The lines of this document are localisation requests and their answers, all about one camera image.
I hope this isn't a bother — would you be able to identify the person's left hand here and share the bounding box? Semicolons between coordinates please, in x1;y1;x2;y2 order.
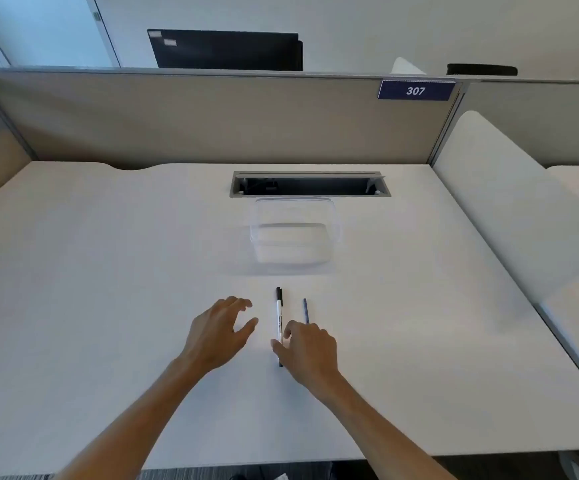
177;296;260;374

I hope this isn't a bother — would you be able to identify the person's right hand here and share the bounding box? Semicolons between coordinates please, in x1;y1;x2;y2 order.
270;320;343;401

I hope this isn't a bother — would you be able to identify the white pen with black cap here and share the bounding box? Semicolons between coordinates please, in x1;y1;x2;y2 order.
276;287;284;368

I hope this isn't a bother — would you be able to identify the person's left forearm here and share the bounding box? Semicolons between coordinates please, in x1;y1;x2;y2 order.
54;357;216;480

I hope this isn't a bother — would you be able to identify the person's right forearm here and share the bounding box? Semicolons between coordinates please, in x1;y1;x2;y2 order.
314;372;458;480

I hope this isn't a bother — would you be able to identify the clear plastic container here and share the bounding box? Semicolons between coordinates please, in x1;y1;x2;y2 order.
249;197;343;268

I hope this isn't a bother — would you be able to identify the white rounded side divider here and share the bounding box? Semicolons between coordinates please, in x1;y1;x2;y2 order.
431;110;579;305

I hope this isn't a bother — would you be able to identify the blue number sign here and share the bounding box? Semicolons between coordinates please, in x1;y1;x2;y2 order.
377;79;457;102

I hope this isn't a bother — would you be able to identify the black monitor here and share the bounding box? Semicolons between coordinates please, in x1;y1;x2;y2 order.
147;28;304;72

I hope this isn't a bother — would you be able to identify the white divider tip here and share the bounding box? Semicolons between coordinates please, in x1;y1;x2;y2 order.
391;56;427;75

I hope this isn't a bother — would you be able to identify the beige neighbouring partition panel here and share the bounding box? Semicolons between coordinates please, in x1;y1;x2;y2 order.
449;79;579;168

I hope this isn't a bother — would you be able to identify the black chair back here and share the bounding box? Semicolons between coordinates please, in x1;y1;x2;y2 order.
446;63;519;77

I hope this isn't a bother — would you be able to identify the grey desk cable tray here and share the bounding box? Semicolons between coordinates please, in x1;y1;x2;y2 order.
229;170;392;199

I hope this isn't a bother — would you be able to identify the glass door with metal frame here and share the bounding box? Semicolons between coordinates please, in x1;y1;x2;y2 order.
0;0;120;68

